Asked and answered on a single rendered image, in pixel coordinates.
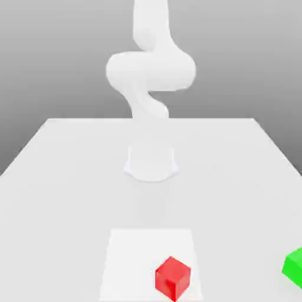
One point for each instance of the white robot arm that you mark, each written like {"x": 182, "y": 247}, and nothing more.
{"x": 151, "y": 70}

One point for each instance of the small red cube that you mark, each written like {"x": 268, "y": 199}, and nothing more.
{"x": 172, "y": 278}

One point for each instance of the small green cube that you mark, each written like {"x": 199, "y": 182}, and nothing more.
{"x": 293, "y": 266}

